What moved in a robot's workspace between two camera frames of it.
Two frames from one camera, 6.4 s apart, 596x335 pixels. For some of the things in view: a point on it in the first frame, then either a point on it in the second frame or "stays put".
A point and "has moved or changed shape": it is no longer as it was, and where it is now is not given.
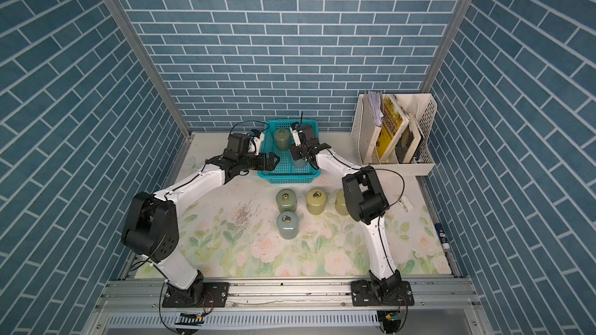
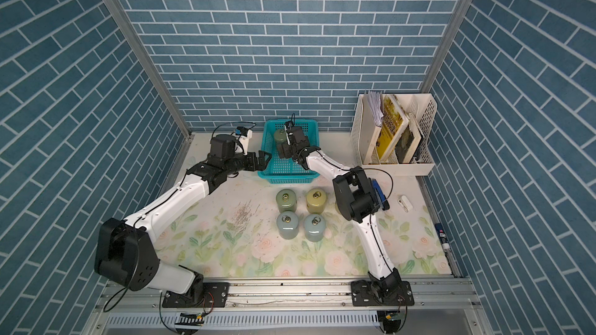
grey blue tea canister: [287, 223] stays put
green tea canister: [282, 139] stays put
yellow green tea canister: [286, 200] stays put
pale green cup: [299, 164] has moved or changed shape
